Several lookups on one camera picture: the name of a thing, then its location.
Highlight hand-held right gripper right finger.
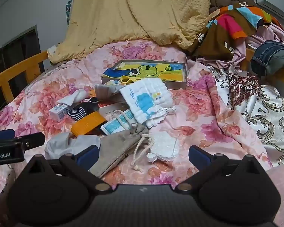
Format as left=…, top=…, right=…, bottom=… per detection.
left=175, top=145, right=259, bottom=193

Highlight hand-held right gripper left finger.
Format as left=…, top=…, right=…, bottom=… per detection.
left=26, top=145, right=113, bottom=193

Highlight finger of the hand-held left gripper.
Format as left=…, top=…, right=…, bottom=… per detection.
left=13, top=132, right=46, bottom=153
left=0, top=129, right=16, bottom=140

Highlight white grey sock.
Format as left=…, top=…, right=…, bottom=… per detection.
left=44, top=132, right=101, bottom=160

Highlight orange packet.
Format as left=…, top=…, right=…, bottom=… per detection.
left=71, top=111, right=107, bottom=136

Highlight blue white packet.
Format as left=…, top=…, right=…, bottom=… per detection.
left=101, top=110, right=139, bottom=136

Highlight grey tray box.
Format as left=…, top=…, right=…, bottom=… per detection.
left=101, top=59, right=188, bottom=90

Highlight white quilted washcloth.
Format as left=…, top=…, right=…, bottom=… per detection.
left=119, top=77, right=177, bottom=129

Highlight pink floral bed sheet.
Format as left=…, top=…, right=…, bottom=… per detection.
left=0, top=39, right=275, bottom=194

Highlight small white box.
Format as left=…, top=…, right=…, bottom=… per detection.
left=48, top=103, right=69, bottom=121

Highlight dark striped sock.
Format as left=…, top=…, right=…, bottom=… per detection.
left=66, top=102, right=100, bottom=122

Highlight patterned white cloth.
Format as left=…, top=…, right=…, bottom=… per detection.
left=102, top=80, right=122, bottom=87

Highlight cream ornate patterned blanket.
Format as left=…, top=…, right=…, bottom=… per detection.
left=208, top=64, right=284, bottom=168

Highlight dark cabinet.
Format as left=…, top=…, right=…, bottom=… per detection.
left=0, top=25, right=42, bottom=114

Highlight yellow cloth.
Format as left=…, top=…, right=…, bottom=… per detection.
left=121, top=76, right=139, bottom=87

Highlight cartoon frog towel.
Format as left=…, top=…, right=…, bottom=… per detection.
left=103, top=61, right=185, bottom=83

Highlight blue jeans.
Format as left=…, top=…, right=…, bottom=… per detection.
left=251, top=40, right=284, bottom=76

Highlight colourful patchwork blanket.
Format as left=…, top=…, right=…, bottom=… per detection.
left=192, top=3, right=284, bottom=59

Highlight light pink garment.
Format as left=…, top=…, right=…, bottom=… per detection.
left=196, top=24, right=284, bottom=69

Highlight yellow dotted blanket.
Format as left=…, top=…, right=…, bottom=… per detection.
left=48, top=0, right=211, bottom=64

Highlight grey drawstring pouch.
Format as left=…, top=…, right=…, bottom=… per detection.
left=89, top=123, right=155, bottom=179

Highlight teal wall poster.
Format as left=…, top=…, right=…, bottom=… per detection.
left=66, top=0, right=73, bottom=26

